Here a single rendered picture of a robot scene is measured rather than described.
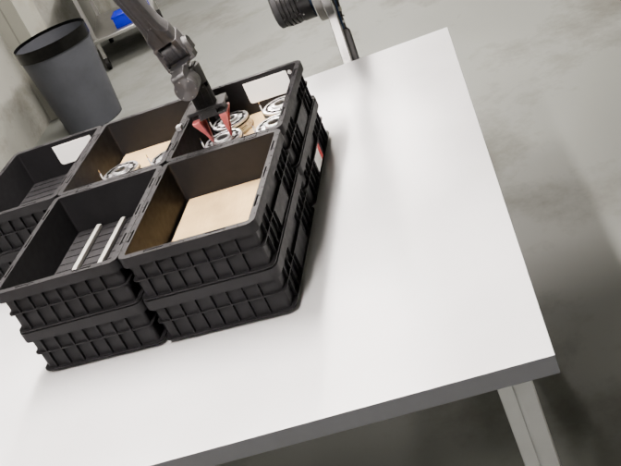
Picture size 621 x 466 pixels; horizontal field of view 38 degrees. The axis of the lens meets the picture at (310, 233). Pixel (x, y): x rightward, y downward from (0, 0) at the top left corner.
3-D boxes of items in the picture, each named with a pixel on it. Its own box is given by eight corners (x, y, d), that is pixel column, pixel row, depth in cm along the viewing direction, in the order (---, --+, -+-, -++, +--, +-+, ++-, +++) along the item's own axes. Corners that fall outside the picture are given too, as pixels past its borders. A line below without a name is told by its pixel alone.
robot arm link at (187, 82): (186, 31, 215) (157, 50, 218) (178, 47, 205) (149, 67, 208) (214, 72, 220) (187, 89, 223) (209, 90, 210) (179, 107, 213)
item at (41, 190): (35, 188, 265) (16, 155, 260) (122, 160, 257) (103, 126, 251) (-19, 264, 232) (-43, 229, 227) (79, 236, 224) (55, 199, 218)
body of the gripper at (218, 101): (226, 108, 220) (213, 81, 216) (188, 122, 222) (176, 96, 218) (228, 98, 225) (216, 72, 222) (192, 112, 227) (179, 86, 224)
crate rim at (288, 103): (202, 100, 244) (199, 91, 243) (304, 66, 236) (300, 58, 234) (168, 171, 211) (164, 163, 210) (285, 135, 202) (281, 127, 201)
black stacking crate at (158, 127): (123, 160, 257) (104, 126, 251) (216, 130, 248) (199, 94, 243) (79, 236, 224) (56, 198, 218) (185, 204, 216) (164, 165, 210)
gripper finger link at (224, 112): (238, 137, 223) (223, 104, 219) (213, 146, 225) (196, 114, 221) (240, 126, 229) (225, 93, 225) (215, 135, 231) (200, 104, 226)
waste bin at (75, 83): (86, 141, 546) (36, 54, 518) (49, 138, 580) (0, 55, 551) (141, 102, 570) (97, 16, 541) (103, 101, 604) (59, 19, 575)
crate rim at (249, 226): (168, 171, 211) (164, 163, 210) (285, 135, 202) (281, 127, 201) (120, 270, 177) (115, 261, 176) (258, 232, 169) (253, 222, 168)
